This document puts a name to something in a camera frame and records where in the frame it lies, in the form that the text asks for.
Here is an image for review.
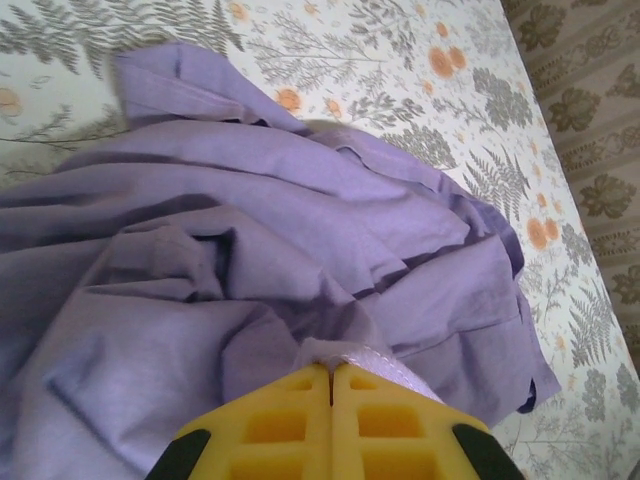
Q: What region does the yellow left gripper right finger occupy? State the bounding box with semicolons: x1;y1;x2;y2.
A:
331;362;525;480

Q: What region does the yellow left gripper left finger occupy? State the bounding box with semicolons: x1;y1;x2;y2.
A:
148;362;333;480

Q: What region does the purple t-shirt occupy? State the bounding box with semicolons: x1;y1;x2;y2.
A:
0;41;562;480

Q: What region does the floral tablecloth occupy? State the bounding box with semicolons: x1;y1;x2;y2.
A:
0;0;640;480

